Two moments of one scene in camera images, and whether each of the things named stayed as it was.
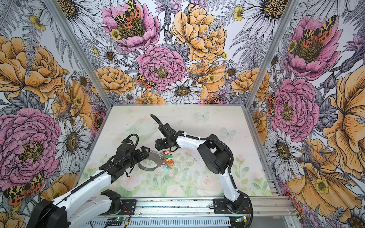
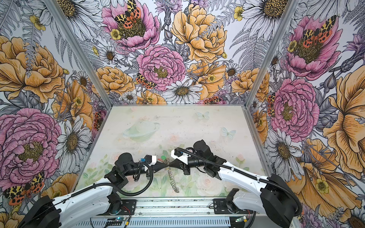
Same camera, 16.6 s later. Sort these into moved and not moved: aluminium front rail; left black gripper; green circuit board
Moved: left black gripper
Not moved: green circuit board; aluminium front rail
